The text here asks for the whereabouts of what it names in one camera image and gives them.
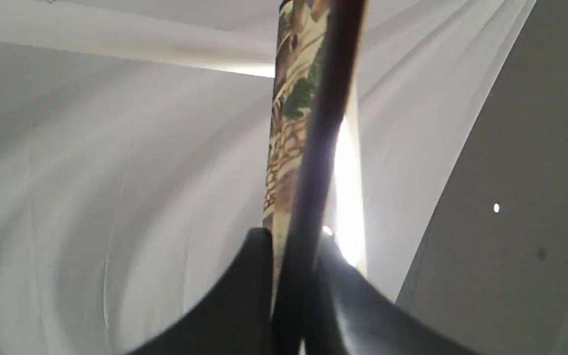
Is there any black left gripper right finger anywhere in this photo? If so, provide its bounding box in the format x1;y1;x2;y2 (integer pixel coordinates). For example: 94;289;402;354
309;235;474;355

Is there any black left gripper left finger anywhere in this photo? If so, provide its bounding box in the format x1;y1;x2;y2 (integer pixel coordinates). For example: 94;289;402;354
132;228;273;355

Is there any maroon and cream folding fan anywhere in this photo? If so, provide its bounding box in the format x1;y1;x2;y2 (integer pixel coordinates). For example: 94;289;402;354
262;0;368;355

